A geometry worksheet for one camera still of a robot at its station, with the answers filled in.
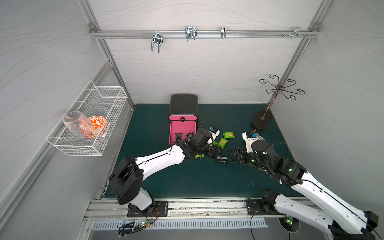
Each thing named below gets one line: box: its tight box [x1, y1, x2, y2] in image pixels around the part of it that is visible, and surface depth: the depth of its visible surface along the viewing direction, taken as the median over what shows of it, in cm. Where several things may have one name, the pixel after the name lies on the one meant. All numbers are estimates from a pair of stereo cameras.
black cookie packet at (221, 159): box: [216, 156, 228, 164], surface depth 92 cm
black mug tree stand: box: [251, 74, 305, 130], surface depth 101 cm
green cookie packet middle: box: [218, 137, 229, 150], surface depth 100 cm
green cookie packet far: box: [222, 131, 235, 139], surface depth 103 cm
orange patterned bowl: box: [88, 115, 108, 138], surface depth 68 cm
